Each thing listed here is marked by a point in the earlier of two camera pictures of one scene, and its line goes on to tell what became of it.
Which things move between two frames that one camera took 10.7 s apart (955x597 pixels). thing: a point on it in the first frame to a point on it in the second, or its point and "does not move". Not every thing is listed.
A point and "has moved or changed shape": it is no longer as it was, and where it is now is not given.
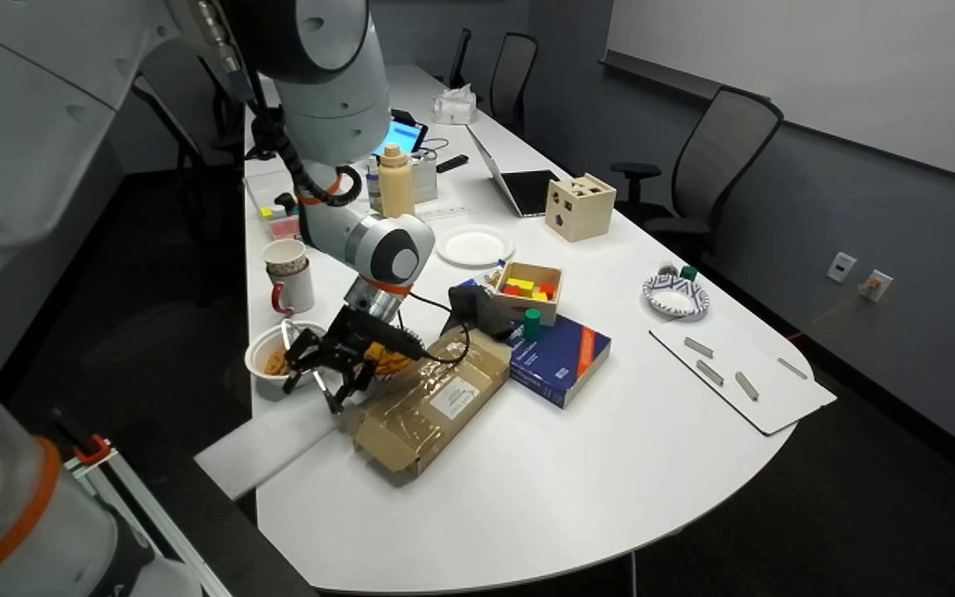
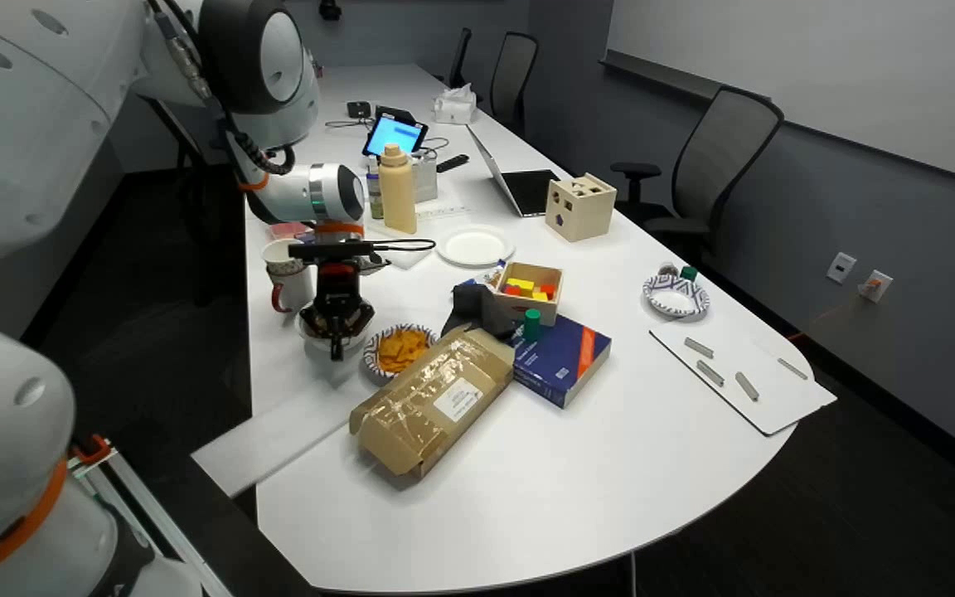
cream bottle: (396, 183) does not move
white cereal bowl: (270, 363) has moved or changed shape
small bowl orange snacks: (390, 363) does not move
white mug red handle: (290, 275) does not move
